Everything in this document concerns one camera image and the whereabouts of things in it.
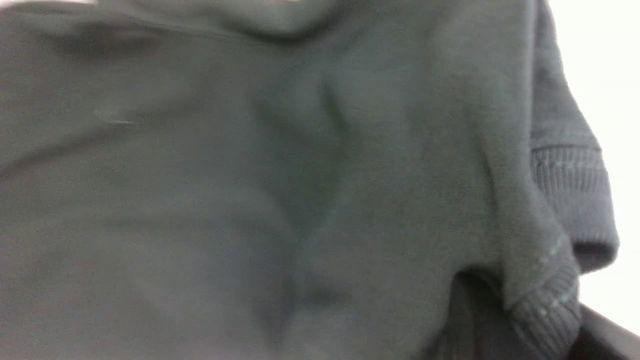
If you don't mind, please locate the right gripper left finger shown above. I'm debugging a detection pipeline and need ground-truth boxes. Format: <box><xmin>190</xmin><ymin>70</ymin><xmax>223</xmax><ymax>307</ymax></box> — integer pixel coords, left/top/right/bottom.
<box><xmin>439</xmin><ymin>272</ymin><xmax>539</xmax><ymax>360</ymax></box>

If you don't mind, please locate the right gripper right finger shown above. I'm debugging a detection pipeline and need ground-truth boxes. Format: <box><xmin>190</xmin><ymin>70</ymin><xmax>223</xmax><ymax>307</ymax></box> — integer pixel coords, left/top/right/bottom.
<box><xmin>567</xmin><ymin>304</ymin><xmax>640</xmax><ymax>360</ymax></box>

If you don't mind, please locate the dark gray long-sleeve shirt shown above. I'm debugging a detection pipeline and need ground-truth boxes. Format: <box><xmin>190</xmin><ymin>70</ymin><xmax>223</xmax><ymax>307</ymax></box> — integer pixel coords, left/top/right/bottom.
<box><xmin>1</xmin><ymin>0</ymin><xmax>619</xmax><ymax>360</ymax></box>

